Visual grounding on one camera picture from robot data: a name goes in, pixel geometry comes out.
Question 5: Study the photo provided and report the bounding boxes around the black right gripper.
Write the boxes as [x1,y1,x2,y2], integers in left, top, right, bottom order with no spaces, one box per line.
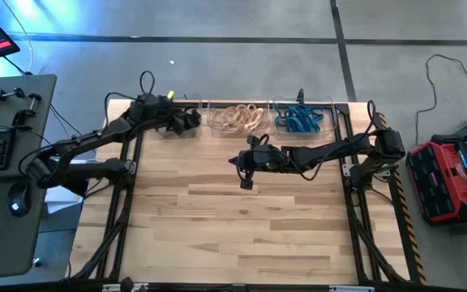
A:
[228,136,285,191]

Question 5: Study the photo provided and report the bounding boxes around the blue rubber band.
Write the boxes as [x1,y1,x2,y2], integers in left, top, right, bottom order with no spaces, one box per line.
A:
[274,105,299,134]
[285,104,324,122]
[298,109,326,134]

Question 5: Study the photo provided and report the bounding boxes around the clear plastic basket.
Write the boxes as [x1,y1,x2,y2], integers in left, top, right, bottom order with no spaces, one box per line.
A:
[135,95,203,139]
[207,99,271,138]
[272,95,338,141]

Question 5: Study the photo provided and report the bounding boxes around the white paper sheet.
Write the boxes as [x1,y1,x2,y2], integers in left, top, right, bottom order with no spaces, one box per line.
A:
[43,157,87,204]

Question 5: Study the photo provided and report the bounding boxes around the black desk clamp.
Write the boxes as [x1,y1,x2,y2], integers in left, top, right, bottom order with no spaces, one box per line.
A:
[0,85,43,127]

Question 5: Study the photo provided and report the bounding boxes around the grey desk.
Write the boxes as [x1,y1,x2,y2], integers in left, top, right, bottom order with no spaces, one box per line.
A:
[0,74,59,281]

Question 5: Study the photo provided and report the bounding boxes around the black computer mouse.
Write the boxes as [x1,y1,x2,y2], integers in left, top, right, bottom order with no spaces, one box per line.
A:
[6,181,32,218]

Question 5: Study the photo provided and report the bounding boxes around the yellow black hazard tape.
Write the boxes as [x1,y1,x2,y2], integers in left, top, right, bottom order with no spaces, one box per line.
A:
[377,111,428,286]

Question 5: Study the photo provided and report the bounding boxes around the red black power station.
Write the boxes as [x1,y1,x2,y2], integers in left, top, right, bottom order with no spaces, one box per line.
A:
[405,135,467,227]

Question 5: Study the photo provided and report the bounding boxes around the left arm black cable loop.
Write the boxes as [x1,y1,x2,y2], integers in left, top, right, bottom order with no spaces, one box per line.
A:
[138,71,156,98]

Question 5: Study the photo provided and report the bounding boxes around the coiled black cable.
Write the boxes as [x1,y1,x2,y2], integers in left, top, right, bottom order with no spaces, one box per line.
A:
[365,100,380,135]

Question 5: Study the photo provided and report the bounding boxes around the white floor cable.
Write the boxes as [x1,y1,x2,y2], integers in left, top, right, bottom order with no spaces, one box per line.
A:
[1,0,35,74]

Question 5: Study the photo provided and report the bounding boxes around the silver table bracket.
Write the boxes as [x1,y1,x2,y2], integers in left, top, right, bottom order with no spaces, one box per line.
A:
[328,285,375,292]
[102,282,149,292]

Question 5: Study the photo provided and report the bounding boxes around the thin black floor cable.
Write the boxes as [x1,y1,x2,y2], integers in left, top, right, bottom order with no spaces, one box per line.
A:
[414,53,467,143]

